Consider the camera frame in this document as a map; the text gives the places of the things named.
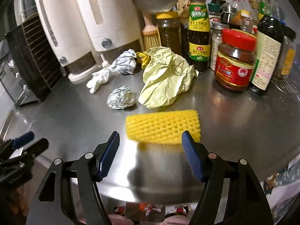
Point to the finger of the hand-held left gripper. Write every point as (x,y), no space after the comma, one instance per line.
(37,146)
(23,138)

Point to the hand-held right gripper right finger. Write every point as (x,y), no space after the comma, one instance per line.
(193,159)

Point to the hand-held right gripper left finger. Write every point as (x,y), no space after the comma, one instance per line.
(107,155)

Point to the yellow foam net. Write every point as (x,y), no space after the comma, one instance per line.
(164,127)

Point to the trash bin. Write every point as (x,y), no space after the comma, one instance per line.
(145,212)

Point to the person's cartoon slipper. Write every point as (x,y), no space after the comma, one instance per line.
(179,211)
(119,211)

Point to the crumpled foil ball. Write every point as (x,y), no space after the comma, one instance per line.
(120,98)

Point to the black toaster oven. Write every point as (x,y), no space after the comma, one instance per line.
(21,75)

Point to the crumpled white tissue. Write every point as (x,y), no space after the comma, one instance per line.
(98,80)

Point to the crumpled pale yellow paper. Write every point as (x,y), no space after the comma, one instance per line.
(164,82)

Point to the cartoon printed cloth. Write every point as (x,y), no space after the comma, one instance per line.
(281,182)

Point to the crumpled white blue paper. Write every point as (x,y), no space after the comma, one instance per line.
(125,62)

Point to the red lid chili jar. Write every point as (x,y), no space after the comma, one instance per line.
(234,65)

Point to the shiny yellow wrapper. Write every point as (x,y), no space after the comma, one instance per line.
(143,58)

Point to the silver lid spice jar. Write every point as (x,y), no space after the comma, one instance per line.
(216,46)

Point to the green label sauce bottle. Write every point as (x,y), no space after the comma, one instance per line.
(199,44)

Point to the white grain dispenser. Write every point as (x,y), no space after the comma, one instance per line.
(110,11)
(58,28)

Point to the yellow lid pickle jar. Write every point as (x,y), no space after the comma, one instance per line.
(170,35)

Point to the large dark soy bottle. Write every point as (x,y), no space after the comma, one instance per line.
(267,51)

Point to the black lid spice jar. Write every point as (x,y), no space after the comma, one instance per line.
(287,56)

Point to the green lid spice bottle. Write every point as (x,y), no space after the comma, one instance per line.
(214,15)

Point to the yellow lid container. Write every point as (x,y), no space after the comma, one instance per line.
(245,21)

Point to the metal spout oil bottle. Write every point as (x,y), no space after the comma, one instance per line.
(230,14)

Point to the red cap seasoning bottle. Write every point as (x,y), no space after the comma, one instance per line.
(236,1)

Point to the orange cap bottle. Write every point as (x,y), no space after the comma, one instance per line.
(248,0)

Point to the clear splash guard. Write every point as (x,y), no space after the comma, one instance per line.
(288,14)

